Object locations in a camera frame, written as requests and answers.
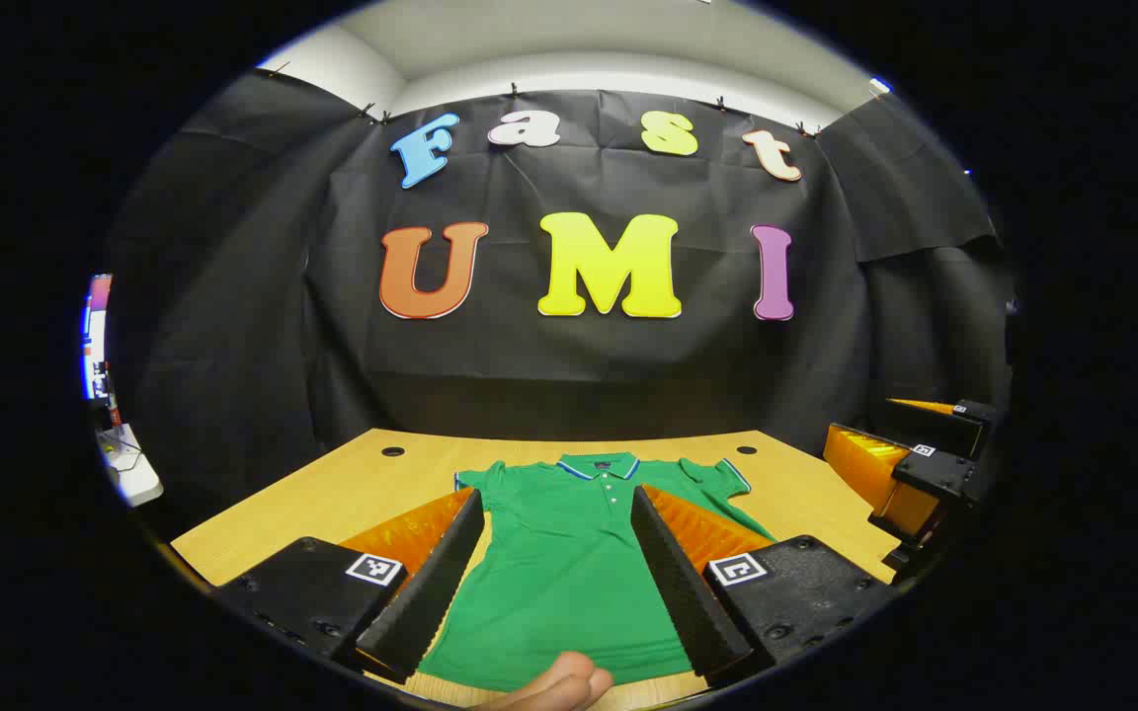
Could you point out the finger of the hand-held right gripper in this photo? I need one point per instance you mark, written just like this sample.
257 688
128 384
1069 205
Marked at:
934 474
954 427

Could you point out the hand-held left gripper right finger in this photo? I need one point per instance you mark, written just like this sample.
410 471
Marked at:
688 592

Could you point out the black backdrop cloth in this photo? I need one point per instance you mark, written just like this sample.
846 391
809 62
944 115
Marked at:
529 365

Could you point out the white side desk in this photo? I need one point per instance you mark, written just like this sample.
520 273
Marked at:
132 472

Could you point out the computer monitor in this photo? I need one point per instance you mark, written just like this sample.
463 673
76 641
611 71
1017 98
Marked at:
95 336

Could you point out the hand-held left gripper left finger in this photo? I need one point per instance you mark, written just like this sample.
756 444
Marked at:
431 592

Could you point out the green T-shirt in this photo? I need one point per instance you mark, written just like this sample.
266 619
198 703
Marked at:
559 553

